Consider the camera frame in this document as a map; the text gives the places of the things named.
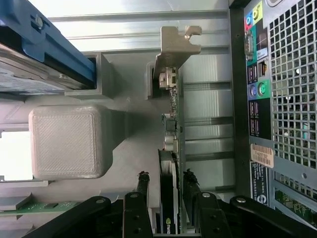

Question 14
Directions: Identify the green motherboard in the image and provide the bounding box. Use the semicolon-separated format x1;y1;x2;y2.
274;188;317;223

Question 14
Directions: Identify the green ram stick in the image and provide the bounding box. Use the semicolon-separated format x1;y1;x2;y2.
16;200;82;216

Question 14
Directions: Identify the grey parts rack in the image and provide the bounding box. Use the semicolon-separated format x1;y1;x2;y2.
0;51;185;238

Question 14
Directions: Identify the open grey pc case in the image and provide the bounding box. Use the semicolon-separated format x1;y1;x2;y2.
227;0;317;225

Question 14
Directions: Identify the silver cpu chip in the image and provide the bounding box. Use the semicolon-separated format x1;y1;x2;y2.
0;131;33;181

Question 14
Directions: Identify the hard disk blue caddy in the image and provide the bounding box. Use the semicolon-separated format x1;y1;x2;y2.
0;0;97;96

